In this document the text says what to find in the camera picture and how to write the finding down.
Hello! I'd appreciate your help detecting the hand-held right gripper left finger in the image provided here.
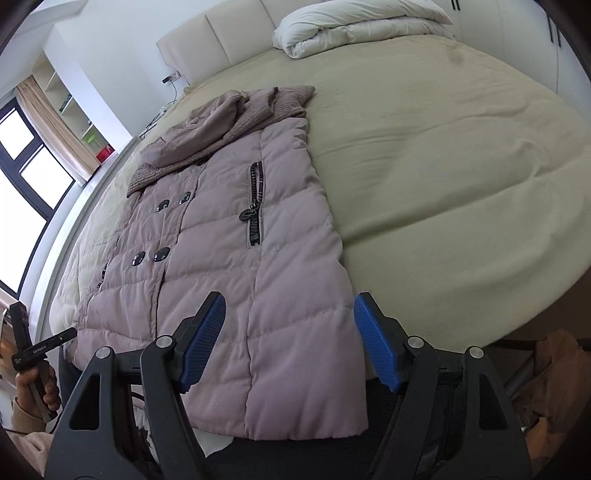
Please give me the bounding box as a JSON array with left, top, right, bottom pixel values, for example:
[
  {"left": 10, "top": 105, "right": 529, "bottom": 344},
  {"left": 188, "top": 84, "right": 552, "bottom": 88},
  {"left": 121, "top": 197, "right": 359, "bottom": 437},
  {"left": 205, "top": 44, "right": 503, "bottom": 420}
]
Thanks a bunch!
[{"left": 44, "top": 291, "right": 227, "bottom": 480}]

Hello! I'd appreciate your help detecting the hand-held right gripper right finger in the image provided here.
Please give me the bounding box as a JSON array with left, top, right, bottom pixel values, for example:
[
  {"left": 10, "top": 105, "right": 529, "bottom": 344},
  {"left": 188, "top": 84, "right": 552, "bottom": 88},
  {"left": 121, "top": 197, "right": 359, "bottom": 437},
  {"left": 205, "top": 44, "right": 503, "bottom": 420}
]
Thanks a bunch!
[{"left": 353, "top": 292, "right": 529, "bottom": 480}]

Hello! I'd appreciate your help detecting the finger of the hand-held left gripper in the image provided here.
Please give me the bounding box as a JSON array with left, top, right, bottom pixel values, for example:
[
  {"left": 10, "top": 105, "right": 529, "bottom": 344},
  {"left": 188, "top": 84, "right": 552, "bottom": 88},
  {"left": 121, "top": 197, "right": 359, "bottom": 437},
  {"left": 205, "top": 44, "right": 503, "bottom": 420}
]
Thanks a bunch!
[
  {"left": 44, "top": 328, "right": 78, "bottom": 348},
  {"left": 9, "top": 302, "right": 31, "bottom": 352}
]

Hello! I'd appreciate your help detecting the mauve hooded puffer coat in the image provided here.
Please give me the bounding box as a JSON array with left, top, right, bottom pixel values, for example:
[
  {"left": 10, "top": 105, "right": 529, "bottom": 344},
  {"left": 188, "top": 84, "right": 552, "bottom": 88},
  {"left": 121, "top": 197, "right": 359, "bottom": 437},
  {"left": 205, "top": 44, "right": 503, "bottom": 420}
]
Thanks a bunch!
[{"left": 74, "top": 85, "right": 370, "bottom": 439}]

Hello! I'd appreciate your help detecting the person's left forearm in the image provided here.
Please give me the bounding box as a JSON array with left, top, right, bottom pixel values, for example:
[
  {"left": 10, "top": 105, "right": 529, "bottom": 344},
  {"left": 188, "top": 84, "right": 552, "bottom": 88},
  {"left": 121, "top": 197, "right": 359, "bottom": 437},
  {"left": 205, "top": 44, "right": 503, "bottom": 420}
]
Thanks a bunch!
[{"left": 0, "top": 396, "right": 63, "bottom": 480}]

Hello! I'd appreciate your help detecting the person's left hand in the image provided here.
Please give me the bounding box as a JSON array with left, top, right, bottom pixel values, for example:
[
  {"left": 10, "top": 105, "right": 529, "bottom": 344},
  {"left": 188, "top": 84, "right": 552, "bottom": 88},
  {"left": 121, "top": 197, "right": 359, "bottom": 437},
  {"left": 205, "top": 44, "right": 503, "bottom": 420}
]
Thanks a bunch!
[{"left": 15, "top": 362, "right": 62, "bottom": 418}]

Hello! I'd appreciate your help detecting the white window ledge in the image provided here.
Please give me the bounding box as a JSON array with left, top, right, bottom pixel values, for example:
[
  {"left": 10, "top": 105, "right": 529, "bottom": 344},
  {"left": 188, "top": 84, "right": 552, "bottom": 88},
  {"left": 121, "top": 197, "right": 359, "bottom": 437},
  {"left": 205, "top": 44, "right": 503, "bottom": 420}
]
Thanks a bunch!
[{"left": 18, "top": 138, "right": 144, "bottom": 324}]

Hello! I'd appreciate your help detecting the black framed window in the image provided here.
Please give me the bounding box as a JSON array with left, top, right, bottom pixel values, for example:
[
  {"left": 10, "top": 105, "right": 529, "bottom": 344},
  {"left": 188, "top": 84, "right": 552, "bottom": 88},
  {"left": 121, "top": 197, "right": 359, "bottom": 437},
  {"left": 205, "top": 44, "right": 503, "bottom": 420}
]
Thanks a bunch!
[{"left": 0, "top": 99, "right": 77, "bottom": 296}]

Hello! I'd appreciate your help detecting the brown crumpled bag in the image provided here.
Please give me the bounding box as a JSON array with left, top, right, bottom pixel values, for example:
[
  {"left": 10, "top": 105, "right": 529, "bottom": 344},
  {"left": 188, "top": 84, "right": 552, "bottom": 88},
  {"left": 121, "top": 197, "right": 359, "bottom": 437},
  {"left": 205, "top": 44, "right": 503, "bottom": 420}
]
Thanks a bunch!
[{"left": 505, "top": 330, "right": 591, "bottom": 467}]

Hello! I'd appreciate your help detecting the bed with beige sheet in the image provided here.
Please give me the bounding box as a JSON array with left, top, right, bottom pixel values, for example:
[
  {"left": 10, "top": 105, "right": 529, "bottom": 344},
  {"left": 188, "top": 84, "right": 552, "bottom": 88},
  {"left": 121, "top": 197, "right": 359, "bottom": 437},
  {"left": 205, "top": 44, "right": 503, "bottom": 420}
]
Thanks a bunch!
[{"left": 46, "top": 34, "right": 591, "bottom": 384}]

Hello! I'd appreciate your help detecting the beige curtain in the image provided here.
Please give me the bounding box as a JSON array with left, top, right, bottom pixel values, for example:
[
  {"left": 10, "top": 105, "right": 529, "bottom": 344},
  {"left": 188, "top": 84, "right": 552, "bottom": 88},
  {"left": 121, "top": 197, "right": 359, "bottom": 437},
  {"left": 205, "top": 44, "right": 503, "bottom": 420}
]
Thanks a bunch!
[{"left": 14, "top": 76, "right": 95, "bottom": 185}]

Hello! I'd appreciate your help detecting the white built-in shelf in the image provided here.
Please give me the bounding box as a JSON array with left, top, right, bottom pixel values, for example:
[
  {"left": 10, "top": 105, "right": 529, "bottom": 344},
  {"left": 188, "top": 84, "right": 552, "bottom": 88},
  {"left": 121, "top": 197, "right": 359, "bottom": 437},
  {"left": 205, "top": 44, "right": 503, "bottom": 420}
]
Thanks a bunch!
[{"left": 34, "top": 51, "right": 134, "bottom": 162}]

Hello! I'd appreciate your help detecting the beige padded headboard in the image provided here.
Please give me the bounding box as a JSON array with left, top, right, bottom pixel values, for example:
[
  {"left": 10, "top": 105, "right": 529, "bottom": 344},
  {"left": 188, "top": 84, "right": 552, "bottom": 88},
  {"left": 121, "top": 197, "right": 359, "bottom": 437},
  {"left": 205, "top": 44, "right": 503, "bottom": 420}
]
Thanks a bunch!
[{"left": 156, "top": 0, "right": 296, "bottom": 88}]

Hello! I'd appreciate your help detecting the folded white duvet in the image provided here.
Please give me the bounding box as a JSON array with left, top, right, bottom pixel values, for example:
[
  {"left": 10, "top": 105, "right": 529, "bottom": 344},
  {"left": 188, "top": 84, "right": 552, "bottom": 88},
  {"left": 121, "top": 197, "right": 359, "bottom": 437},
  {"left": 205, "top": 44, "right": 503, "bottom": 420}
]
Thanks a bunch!
[{"left": 272, "top": 0, "right": 455, "bottom": 60}]

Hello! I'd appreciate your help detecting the white wardrobe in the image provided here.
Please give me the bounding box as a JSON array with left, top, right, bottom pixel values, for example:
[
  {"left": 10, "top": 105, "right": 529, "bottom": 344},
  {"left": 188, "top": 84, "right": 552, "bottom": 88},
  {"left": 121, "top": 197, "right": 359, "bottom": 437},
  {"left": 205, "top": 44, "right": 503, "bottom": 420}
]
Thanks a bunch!
[{"left": 438, "top": 0, "right": 591, "bottom": 121}]

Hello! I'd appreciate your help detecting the black charging cable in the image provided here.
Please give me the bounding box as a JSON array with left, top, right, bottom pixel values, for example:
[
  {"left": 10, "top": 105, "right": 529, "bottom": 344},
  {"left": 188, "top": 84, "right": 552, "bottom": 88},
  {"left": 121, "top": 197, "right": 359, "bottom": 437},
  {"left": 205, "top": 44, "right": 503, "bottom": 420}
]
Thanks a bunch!
[{"left": 139, "top": 80, "right": 181, "bottom": 139}]

